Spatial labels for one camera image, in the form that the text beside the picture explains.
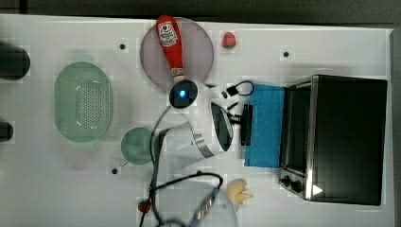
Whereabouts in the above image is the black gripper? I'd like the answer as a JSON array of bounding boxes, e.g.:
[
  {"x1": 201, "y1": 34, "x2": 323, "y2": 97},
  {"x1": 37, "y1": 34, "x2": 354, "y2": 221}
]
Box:
[{"x1": 220, "y1": 79, "x2": 254, "y2": 124}]

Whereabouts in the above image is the black oven door handle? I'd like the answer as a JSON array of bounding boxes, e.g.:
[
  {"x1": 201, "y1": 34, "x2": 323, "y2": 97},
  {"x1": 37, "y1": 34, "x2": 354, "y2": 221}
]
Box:
[{"x1": 240, "y1": 104, "x2": 253, "y2": 146}]

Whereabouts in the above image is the blue oven door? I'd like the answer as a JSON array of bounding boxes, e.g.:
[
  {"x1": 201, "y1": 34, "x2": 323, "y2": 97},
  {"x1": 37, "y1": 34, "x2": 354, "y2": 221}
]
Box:
[{"x1": 244, "y1": 84, "x2": 285, "y2": 168}]

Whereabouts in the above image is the black toaster oven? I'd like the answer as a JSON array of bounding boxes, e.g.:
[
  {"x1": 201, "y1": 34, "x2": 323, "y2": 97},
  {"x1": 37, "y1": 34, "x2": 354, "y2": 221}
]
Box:
[{"x1": 279, "y1": 75, "x2": 388, "y2": 206}]

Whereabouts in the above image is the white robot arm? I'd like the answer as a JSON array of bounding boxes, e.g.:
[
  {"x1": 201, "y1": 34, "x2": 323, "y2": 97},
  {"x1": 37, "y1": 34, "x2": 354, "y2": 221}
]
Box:
[{"x1": 149, "y1": 79, "x2": 243, "y2": 202}]

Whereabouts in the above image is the grey round plate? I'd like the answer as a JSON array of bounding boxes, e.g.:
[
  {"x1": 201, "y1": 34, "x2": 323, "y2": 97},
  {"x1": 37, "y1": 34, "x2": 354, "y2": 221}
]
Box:
[{"x1": 140, "y1": 17, "x2": 214, "y2": 92}]

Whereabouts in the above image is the red ketchup bottle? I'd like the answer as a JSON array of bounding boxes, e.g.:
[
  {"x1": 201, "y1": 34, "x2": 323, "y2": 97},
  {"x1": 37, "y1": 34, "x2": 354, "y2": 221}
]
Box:
[{"x1": 156, "y1": 14, "x2": 183, "y2": 81}]

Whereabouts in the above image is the peeled banana toy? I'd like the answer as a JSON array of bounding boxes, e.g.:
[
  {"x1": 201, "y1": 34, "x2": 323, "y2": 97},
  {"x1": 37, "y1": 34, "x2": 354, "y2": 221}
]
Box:
[{"x1": 226, "y1": 179, "x2": 253, "y2": 212}]

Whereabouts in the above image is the small red strawberry toy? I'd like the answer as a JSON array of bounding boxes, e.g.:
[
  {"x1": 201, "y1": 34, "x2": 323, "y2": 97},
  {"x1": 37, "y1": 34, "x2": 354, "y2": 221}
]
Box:
[{"x1": 137, "y1": 200, "x2": 151, "y2": 214}]

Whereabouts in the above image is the green oval colander basket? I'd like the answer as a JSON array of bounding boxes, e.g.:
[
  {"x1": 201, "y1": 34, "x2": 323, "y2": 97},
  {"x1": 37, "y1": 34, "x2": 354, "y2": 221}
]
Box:
[{"x1": 54, "y1": 61, "x2": 113, "y2": 143}]

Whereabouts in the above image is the black cylinder upper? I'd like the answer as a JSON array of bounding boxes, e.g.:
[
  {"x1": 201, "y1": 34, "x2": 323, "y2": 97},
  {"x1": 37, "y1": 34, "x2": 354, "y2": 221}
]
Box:
[{"x1": 0, "y1": 45, "x2": 30, "y2": 80}]

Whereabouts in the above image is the black cylinder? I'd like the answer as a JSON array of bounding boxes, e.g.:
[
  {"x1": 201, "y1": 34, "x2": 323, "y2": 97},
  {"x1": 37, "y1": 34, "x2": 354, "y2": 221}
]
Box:
[
  {"x1": 0, "y1": 122, "x2": 14, "y2": 142},
  {"x1": 0, "y1": 45, "x2": 30, "y2": 80}
]

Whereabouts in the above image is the black cylinder lower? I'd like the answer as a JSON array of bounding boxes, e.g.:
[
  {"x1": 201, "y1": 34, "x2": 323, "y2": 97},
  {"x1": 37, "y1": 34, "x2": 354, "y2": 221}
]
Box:
[{"x1": 0, "y1": 122, "x2": 14, "y2": 142}]

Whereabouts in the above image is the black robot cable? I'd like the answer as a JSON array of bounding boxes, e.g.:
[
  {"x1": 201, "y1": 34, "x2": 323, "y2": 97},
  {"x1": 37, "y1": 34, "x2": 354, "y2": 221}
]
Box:
[{"x1": 138, "y1": 105, "x2": 224, "y2": 227}]

